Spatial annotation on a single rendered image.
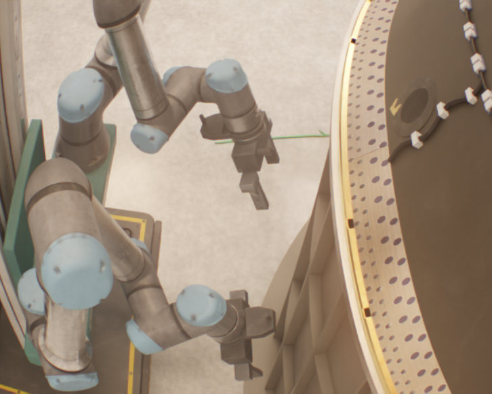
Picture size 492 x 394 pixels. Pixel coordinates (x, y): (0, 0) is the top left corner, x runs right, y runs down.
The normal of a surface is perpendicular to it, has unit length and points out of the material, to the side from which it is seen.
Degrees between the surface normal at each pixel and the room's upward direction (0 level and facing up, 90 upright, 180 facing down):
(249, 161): 83
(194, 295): 24
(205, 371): 0
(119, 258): 83
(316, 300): 0
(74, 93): 7
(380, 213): 43
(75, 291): 82
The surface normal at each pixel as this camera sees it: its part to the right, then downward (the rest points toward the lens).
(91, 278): 0.37, 0.71
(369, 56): -0.59, -0.58
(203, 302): -0.32, -0.40
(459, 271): -0.81, -0.11
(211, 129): -0.28, -0.69
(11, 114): -0.07, 0.83
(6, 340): 0.09, -0.55
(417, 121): -0.83, -0.35
